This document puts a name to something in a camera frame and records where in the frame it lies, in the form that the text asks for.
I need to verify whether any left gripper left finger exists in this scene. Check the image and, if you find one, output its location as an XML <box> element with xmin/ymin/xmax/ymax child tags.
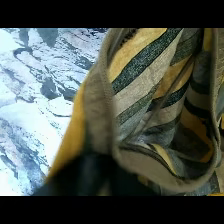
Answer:
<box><xmin>33</xmin><ymin>152</ymin><xmax>103</xmax><ymax>197</ymax></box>

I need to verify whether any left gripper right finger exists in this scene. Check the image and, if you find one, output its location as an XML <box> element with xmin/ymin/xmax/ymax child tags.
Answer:
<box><xmin>101</xmin><ymin>163</ymin><xmax>159</xmax><ymax>197</ymax></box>

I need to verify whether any yellow grey striped garment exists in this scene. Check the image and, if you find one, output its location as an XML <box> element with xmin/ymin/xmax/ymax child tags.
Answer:
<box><xmin>46</xmin><ymin>27</ymin><xmax>224</xmax><ymax>197</ymax></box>

